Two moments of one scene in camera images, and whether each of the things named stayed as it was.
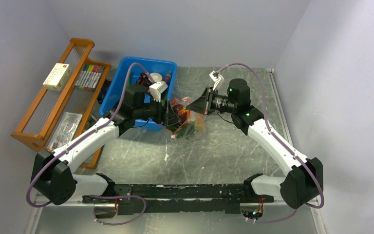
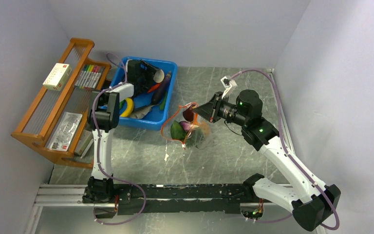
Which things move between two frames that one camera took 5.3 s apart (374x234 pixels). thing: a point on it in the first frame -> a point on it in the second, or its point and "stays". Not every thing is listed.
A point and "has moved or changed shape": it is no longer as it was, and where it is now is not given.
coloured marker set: [89, 76] stays
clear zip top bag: [192, 125] has moved or changed shape
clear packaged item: [65, 130] stays
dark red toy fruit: [181, 110] has moved or changed shape
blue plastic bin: [114, 92] stays
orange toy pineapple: [189, 129] -> [197, 137]
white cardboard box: [58, 76] stays
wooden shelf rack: [67, 100] stays
